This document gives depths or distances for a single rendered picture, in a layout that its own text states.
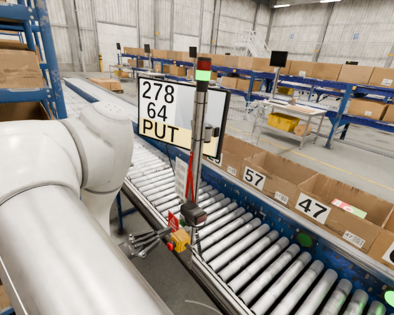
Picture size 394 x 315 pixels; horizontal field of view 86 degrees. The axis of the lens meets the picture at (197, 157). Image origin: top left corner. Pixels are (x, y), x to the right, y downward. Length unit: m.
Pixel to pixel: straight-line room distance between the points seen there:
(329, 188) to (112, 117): 1.40
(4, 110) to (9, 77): 0.35
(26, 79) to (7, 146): 0.48
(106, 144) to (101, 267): 0.23
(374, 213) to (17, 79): 1.69
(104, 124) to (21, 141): 0.12
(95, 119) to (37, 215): 0.19
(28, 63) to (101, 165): 0.47
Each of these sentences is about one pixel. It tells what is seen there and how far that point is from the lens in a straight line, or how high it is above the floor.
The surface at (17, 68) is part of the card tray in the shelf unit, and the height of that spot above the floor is 1.59.
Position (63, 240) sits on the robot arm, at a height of 1.49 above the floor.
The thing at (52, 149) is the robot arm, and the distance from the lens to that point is 0.36.
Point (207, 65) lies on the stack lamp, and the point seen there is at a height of 1.64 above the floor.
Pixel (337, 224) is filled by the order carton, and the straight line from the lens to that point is 1.32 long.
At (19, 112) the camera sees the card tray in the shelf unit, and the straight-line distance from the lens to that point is 1.14.
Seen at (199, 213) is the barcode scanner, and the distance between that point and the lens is 0.90.
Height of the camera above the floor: 1.67
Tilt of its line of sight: 26 degrees down
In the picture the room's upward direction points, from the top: 5 degrees clockwise
